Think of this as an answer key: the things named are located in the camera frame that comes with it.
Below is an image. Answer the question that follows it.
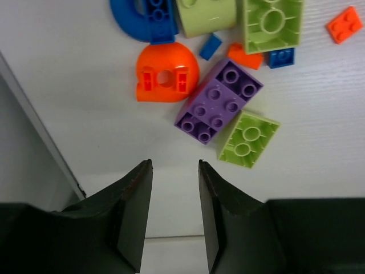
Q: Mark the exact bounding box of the purple stepped lego brick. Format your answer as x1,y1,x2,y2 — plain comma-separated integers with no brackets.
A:
175,57,263,144

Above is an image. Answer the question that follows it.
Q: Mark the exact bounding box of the pale green rounded lego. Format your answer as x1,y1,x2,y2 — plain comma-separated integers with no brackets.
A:
176,0,237,38

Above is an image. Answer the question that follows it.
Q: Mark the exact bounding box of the blue arch lego piece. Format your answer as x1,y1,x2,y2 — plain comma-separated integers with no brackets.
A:
109,0,179,45

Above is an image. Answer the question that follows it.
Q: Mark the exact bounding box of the small blue flat lego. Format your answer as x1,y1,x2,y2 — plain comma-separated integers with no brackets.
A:
199,33,222,61

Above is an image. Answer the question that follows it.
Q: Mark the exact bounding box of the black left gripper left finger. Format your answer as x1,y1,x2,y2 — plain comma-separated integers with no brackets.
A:
1,160,153,273

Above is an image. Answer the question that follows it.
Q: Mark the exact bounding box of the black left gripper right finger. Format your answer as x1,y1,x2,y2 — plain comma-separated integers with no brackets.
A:
198,161,364,273

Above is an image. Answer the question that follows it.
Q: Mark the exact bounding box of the light green lego brick low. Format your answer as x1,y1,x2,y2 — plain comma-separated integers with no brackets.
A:
217,110,281,168

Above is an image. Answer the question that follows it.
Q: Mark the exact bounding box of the light green lego brick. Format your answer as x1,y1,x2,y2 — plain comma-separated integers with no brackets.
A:
241,0,304,54

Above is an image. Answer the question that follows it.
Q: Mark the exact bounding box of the orange round lego piece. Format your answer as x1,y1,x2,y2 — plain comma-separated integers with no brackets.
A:
136,42,200,103

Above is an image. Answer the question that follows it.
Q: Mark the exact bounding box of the orange lego plate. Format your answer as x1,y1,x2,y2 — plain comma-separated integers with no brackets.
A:
227,42,264,70

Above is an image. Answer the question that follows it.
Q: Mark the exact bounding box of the small orange flat lego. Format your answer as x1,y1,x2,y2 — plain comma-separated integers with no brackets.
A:
326,6,364,45

